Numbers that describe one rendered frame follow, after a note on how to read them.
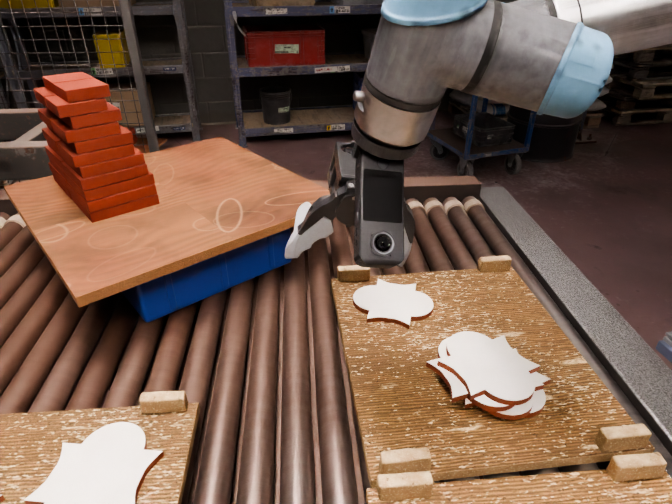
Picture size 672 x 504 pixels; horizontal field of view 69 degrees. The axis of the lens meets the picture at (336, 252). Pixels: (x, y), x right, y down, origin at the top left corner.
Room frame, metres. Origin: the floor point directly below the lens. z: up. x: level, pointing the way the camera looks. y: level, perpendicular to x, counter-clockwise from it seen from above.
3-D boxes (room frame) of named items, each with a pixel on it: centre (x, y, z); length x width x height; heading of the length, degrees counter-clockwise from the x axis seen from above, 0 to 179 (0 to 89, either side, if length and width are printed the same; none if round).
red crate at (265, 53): (4.54, 0.45, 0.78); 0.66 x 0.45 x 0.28; 102
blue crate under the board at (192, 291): (0.84, 0.30, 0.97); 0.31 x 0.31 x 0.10; 40
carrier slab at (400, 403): (0.56, -0.19, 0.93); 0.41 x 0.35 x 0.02; 7
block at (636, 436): (0.39, -0.35, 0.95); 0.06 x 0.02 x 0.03; 97
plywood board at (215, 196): (0.90, 0.33, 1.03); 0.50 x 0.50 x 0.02; 40
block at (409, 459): (0.35, -0.08, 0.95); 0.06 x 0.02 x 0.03; 97
